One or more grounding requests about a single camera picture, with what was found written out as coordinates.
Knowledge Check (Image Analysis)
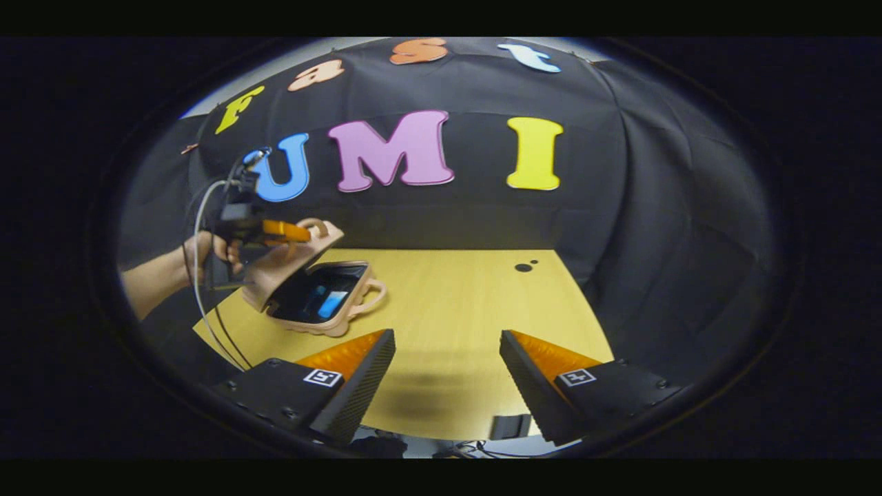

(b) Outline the grey cable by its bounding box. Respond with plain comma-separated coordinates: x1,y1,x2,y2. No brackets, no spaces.
192,178,250,373

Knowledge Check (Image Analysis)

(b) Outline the small black block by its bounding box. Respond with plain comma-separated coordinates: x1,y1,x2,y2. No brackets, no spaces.
490,414,532,441

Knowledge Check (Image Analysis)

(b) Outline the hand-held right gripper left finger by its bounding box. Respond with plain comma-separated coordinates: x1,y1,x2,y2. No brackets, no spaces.
212,329,397,446

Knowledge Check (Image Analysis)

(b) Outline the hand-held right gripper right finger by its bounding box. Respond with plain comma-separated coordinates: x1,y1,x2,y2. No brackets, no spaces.
500,330,687,446

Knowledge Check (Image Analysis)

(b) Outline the white blue skincare tube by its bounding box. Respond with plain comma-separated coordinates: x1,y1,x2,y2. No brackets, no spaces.
317,290,349,320

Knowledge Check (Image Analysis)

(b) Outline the black backdrop cloth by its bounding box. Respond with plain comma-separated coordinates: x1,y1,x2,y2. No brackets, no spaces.
117,38,779,386

